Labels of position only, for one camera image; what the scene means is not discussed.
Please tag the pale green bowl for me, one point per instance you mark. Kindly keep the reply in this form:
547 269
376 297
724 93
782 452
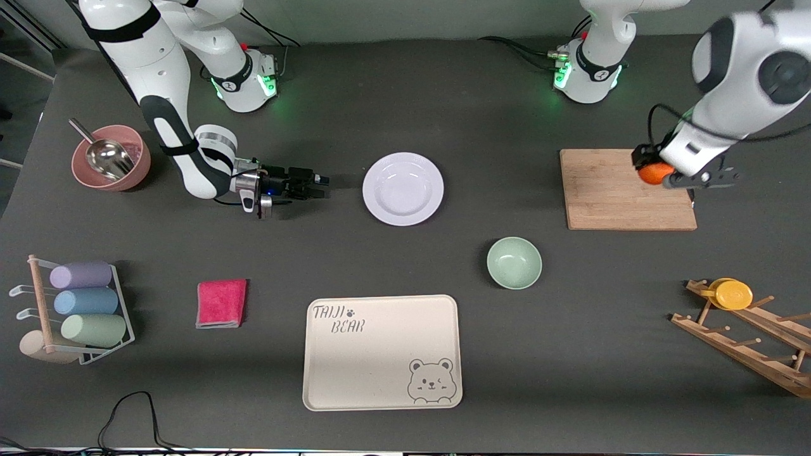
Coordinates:
514 263

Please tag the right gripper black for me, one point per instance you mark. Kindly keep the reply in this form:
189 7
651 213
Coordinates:
277 178

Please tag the pink bowl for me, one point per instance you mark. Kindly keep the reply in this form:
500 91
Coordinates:
136 168

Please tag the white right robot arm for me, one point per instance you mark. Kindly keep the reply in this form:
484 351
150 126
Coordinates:
158 69

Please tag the white round plate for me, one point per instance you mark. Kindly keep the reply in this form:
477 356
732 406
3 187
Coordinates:
403 189

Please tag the beige cup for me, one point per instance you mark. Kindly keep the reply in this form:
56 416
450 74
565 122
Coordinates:
31 347

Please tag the metal scoop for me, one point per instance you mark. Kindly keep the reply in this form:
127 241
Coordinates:
108 158

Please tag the pink folded cloth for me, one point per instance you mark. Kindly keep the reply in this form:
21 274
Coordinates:
221 303

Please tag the yellow cup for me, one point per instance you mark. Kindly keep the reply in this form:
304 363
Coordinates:
733 295

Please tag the cream bear print tray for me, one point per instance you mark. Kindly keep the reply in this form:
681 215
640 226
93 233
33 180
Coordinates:
374 361

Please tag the blue cup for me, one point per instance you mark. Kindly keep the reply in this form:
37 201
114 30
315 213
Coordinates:
85 301

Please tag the purple cup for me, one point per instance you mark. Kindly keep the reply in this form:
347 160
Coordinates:
81 275

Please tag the green cup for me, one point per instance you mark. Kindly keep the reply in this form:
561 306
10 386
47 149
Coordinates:
94 330

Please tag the wooden peg drying rack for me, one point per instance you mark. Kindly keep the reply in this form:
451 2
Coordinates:
747 358

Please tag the orange fruit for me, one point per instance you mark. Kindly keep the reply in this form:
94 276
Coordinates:
654 173

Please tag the wooden cutting board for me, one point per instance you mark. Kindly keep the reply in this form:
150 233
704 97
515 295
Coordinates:
608 196

